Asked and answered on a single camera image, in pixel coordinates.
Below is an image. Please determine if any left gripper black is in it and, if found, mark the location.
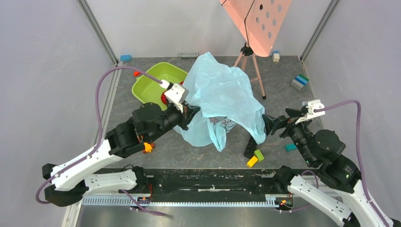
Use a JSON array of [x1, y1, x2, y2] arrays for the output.
[[149, 101, 202, 143]]

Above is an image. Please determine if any light blue printed plastic bag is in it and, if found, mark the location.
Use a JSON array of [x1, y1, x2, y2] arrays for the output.
[[174, 52, 266, 151]]

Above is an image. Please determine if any lime green plastic tray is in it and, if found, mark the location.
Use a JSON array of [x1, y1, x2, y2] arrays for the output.
[[131, 62, 187, 111]]

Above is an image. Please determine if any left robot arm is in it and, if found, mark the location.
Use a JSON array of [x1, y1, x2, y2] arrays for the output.
[[42, 103, 201, 207]]

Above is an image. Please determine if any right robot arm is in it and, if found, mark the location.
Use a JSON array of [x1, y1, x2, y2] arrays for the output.
[[262, 108, 401, 227]]

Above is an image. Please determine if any teal toy cube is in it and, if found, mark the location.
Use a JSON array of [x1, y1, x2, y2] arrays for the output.
[[285, 144, 297, 151]]

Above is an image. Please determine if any grey blue green brick stack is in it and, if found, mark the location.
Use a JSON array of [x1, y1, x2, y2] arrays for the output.
[[291, 74, 309, 90]]

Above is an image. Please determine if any green toy block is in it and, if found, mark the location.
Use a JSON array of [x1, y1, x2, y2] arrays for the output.
[[254, 149, 265, 162]]

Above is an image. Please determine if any black toy microphone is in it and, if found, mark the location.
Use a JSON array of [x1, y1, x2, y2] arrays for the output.
[[244, 136, 257, 159]]

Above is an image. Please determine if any yellow toy block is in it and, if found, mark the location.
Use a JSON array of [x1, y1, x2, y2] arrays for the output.
[[246, 156, 259, 168]]

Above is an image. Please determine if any yellow red toy car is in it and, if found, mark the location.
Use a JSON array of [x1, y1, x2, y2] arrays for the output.
[[142, 142, 155, 154]]

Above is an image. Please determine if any white blue small brick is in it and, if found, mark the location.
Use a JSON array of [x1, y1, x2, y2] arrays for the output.
[[272, 51, 280, 62]]

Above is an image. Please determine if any pink tripod stand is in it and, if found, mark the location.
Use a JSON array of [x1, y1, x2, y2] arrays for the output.
[[233, 42, 267, 100]]

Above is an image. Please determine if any blue toy brick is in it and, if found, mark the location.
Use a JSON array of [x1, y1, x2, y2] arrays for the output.
[[120, 54, 132, 62]]

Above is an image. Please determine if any pink perforated board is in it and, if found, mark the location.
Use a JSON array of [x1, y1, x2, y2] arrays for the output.
[[219, 0, 292, 57]]

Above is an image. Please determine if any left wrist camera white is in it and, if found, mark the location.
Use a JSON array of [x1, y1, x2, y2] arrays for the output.
[[160, 79, 189, 113]]

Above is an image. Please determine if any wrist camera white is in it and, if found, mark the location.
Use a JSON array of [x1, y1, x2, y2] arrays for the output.
[[295, 99, 325, 124], [160, 79, 189, 113]]

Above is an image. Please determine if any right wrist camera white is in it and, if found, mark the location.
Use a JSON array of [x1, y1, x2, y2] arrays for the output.
[[295, 99, 325, 124]]

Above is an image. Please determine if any grey metal handle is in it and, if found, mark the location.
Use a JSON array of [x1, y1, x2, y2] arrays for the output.
[[179, 52, 199, 59]]

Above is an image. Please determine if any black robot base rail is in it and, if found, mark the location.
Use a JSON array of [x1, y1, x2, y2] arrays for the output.
[[128, 168, 289, 203]]

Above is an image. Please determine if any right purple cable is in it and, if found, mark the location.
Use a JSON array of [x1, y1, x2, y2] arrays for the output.
[[313, 99, 392, 227]]

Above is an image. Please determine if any purple cable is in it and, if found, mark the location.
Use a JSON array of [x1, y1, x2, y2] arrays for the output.
[[313, 99, 392, 227], [35, 66, 170, 218]]

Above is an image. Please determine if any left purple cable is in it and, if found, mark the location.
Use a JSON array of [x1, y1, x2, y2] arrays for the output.
[[35, 66, 170, 218]]

